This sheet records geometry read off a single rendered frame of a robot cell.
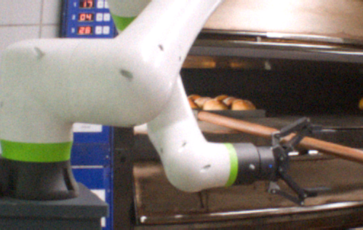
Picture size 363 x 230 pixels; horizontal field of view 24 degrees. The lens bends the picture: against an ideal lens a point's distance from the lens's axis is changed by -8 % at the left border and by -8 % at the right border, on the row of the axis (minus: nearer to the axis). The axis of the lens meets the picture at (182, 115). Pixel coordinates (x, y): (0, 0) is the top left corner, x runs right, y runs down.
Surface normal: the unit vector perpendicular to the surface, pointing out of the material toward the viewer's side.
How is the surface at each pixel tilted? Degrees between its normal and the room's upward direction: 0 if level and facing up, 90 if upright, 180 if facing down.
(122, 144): 90
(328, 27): 70
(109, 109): 123
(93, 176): 90
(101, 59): 57
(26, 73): 88
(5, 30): 90
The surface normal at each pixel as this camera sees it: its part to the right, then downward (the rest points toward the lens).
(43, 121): 0.35, 0.10
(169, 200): 0.37, -0.25
